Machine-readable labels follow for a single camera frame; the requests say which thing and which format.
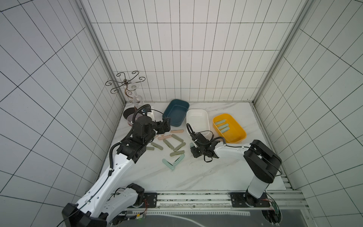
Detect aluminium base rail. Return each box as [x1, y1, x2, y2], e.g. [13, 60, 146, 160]
[144, 190, 308, 212]

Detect pink folding knife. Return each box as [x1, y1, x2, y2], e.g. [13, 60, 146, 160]
[170, 129, 184, 134]
[158, 134, 172, 140]

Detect yellow storage box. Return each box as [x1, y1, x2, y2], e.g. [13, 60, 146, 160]
[213, 113, 247, 144]

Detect white storage box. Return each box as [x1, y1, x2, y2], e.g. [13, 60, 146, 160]
[186, 109, 211, 138]

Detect metal scroll cup rack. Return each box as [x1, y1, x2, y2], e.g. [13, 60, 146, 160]
[105, 71, 146, 119]

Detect dark teal storage box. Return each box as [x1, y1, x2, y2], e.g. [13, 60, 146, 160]
[163, 99, 190, 127]

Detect clear glass on rack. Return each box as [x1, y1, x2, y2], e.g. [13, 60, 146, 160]
[133, 95, 144, 110]

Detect pink glass bowl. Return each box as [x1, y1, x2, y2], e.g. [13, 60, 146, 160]
[127, 114, 133, 126]

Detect olive green folding knife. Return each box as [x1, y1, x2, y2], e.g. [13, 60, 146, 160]
[171, 134, 184, 143]
[163, 139, 175, 150]
[169, 150, 185, 157]
[150, 142, 164, 150]
[173, 142, 186, 152]

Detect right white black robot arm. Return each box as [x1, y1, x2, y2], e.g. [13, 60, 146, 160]
[189, 131, 282, 200]

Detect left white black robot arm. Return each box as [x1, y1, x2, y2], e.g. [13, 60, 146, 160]
[61, 115, 171, 227]

